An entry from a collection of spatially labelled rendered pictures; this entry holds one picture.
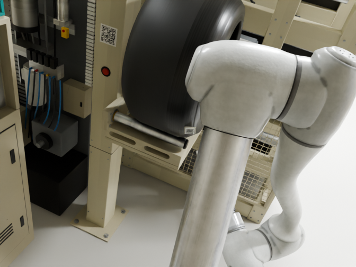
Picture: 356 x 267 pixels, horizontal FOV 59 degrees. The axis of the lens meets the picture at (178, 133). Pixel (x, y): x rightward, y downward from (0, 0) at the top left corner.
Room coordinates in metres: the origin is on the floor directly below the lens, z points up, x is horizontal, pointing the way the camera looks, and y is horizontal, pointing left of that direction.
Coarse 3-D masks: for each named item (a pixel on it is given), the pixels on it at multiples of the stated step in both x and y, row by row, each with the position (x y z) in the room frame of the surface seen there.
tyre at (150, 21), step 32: (160, 0) 1.05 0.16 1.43; (192, 0) 1.07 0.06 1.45; (224, 0) 1.10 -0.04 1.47; (160, 32) 0.97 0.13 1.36; (192, 32) 0.97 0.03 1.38; (224, 32) 1.01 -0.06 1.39; (128, 64) 0.95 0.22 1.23; (160, 64) 0.93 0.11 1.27; (128, 96) 0.95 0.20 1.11; (160, 96) 0.91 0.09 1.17; (160, 128) 0.99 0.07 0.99
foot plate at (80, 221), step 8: (120, 208) 1.36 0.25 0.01; (80, 216) 1.22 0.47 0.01; (120, 216) 1.30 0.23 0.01; (72, 224) 1.15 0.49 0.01; (80, 224) 1.17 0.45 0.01; (88, 224) 1.18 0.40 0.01; (112, 224) 1.22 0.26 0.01; (88, 232) 1.13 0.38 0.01; (96, 232) 1.14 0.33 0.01; (104, 232) 1.15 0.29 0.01; (112, 232) 1.17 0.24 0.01; (104, 240) 1.10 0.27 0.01
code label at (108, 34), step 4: (104, 24) 1.20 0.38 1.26; (100, 28) 1.20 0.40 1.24; (104, 28) 1.20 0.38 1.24; (108, 28) 1.19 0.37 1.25; (112, 28) 1.19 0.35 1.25; (100, 32) 1.20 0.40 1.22; (104, 32) 1.20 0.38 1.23; (108, 32) 1.19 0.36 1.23; (112, 32) 1.19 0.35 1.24; (116, 32) 1.19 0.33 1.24; (100, 36) 1.20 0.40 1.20; (104, 36) 1.20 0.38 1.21; (108, 36) 1.19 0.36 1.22; (112, 36) 1.19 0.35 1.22; (116, 36) 1.19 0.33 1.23; (100, 40) 1.20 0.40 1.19; (104, 40) 1.20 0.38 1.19; (108, 40) 1.19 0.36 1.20; (112, 40) 1.19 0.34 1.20; (116, 40) 1.19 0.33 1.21; (112, 44) 1.19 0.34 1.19
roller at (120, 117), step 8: (120, 112) 1.13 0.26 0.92; (120, 120) 1.09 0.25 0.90; (128, 120) 1.09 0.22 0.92; (136, 120) 1.09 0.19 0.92; (136, 128) 1.07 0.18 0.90; (144, 128) 1.07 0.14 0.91; (152, 128) 1.07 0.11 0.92; (152, 136) 1.06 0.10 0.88; (160, 136) 1.05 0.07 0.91; (168, 136) 1.05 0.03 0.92; (176, 144) 1.03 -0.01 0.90; (184, 144) 1.03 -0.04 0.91
